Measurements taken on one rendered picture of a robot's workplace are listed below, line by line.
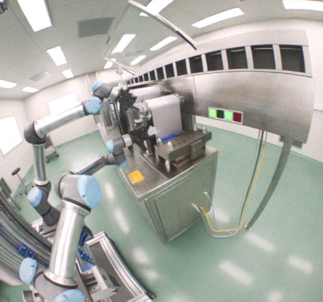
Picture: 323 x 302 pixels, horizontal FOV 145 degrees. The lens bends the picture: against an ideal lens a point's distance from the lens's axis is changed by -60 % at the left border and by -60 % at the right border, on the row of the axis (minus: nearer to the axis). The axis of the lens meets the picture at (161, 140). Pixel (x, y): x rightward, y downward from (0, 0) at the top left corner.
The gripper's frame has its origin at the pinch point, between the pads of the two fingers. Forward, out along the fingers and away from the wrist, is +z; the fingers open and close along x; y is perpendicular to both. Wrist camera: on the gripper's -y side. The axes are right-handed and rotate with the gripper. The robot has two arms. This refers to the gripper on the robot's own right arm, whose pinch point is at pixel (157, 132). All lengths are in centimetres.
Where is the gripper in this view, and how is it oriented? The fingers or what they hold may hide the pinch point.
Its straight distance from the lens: 87.2
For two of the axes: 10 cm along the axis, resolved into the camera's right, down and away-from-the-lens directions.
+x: -5.3, -2.7, 8.0
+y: -1.6, -9.0, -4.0
